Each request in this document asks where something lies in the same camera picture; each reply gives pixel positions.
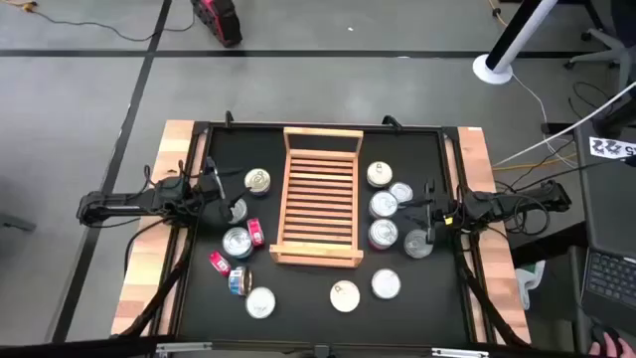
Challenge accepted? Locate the thick white cable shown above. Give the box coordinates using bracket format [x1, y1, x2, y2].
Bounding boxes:
[491, 79, 636, 169]

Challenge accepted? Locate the white green bag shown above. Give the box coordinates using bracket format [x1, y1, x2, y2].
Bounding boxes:
[514, 259, 547, 312]

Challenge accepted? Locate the silver metal bracket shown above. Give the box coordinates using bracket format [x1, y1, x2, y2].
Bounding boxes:
[430, 347, 491, 358]
[155, 340, 214, 355]

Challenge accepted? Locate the black floor cable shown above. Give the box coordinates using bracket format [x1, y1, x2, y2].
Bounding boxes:
[29, 5, 196, 44]

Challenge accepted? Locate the black laptop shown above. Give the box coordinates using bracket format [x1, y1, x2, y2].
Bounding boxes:
[579, 246, 636, 329]

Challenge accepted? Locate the grey office chair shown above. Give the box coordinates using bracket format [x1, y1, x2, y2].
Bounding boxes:
[563, 0, 636, 93]

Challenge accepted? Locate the thin white fan cable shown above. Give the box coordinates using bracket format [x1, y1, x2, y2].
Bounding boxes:
[510, 73, 577, 169]

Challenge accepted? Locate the red black floor device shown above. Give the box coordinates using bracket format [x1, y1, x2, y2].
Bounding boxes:
[191, 0, 244, 49]

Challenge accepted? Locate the pale gold lid can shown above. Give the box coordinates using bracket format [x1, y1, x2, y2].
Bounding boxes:
[366, 160, 395, 189]

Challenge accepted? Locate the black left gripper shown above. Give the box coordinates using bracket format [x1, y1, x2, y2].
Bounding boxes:
[193, 171, 252, 228]

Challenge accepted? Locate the person's hand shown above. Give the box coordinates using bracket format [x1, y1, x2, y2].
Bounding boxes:
[588, 331, 636, 358]

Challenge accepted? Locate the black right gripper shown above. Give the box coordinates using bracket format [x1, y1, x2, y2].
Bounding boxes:
[398, 179, 458, 245]

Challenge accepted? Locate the silver lid tuna can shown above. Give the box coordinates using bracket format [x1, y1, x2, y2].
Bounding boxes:
[388, 181, 414, 205]
[367, 218, 399, 252]
[229, 197, 248, 225]
[402, 228, 434, 261]
[370, 268, 402, 301]
[368, 189, 399, 220]

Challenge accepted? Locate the wooden slatted shelf rack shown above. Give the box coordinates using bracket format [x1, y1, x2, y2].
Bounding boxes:
[268, 126, 365, 269]

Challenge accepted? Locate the yellow cable plug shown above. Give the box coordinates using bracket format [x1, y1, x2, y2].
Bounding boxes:
[0, 0, 39, 14]

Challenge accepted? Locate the black cable sleeve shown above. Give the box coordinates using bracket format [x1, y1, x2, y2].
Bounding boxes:
[116, 233, 195, 340]
[454, 233, 531, 348]

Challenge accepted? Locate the white printed marker sheet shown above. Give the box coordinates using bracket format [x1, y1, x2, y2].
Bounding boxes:
[588, 136, 636, 161]

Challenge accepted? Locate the grey metal foot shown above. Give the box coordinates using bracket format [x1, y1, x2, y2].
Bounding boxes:
[0, 211, 39, 234]

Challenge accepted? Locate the gold lid tuna can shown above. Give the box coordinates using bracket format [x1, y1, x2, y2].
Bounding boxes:
[242, 167, 272, 197]

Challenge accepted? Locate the white lid tuna can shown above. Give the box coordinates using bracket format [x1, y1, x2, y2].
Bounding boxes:
[244, 285, 277, 320]
[329, 279, 362, 314]

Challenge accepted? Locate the teal blue tuna can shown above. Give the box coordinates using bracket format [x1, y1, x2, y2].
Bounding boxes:
[221, 226, 254, 261]
[227, 266, 253, 297]

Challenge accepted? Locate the yellow floor cable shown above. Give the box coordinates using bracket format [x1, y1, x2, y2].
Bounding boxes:
[491, 153, 580, 173]

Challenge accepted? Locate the white tower fan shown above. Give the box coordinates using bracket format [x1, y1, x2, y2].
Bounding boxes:
[471, 0, 560, 86]

